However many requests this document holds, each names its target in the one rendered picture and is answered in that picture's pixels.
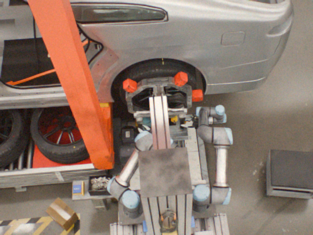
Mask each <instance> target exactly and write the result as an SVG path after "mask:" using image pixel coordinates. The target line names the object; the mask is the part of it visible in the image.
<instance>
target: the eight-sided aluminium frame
mask: <svg viewBox="0 0 313 235"><path fill-rule="evenodd" d="M160 86H172V87H174V88H176V89H178V90H180V91H182V92H184V93H186V97H187V106H188V107H187V108H185V109H188V108H190V107H192V87H191V86H190V85H188V84H186V83H185V84H184V85H182V86H178V85H175V78H174V77H162V78H149V79H147V78H146V79H143V80H141V81H139V82H138V83H137V90H135V92H133V93H130V92H126V101H127V106H128V111H129V112H130V113H131V114H134V113H136V111H147V110H145V109H143V108H140V107H137V106H135V105H133V103H132V97H134V96H135V95H137V94H138V93H139V92H141V91H142V90H144V89H145V88H149V87H160ZM182 107H183V104H179V105H178V106H176V107H174V108H182ZM176 116H177V115H170V116H169V117H168V118H174V117H176Z"/></svg>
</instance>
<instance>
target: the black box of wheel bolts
mask: <svg viewBox="0 0 313 235"><path fill-rule="evenodd" d="M112 178H113V176H112V174H108V175H90V176H89V183H88V192H89V194H90V196H109V195H111V194H110V192H109V191H108V190H107V186H108V183H109V181H110V180H111V179H112Z"/></svg>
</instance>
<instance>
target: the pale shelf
mask: <svg viewBox="0 0 313 235"><path fill-rule="evenodd" d="M83 181H84V183H85V187H84V196H82V195H81V194H77V195H73V194H72V200H73V201H81V200H93V199H106V198H114V197H113V196H112V195H109V196H90V194H89V192H88V183H89V181H88V180H83ZM73 185H82V181H73Z"/></svg>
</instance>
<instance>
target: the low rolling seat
mask: <svg viewBox="0 0 313 235"><path fill-rule="evenodd" d="M266 170H267V192H266V193H265V197H268V196H271V195H273V196H281V197H292V198H305V199H313V152H303V151H289V150H275V149H271V150H270V151H269V154H268V156H267V158H266Z"/></svg>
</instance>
